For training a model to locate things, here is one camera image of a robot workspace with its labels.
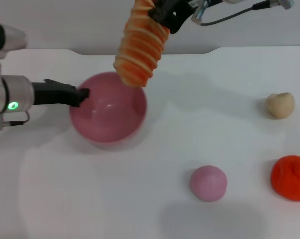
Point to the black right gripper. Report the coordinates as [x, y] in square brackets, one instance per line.
[182, 10]

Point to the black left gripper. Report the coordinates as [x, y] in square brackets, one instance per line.
[55, 93]

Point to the pink plastic bowl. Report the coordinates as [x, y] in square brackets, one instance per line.
[110, 114]

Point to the orange striped bread roll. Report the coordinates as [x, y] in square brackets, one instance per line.
[140, 49]

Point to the red-orange round bread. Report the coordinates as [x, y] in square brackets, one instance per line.
[290, 178]

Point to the beige heart-shaped bun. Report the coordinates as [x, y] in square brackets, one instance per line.
[280, 104]

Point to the pink round bun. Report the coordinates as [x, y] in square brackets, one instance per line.
[207, 183]

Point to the left wrist camera housing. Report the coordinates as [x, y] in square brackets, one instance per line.
[6, 39]

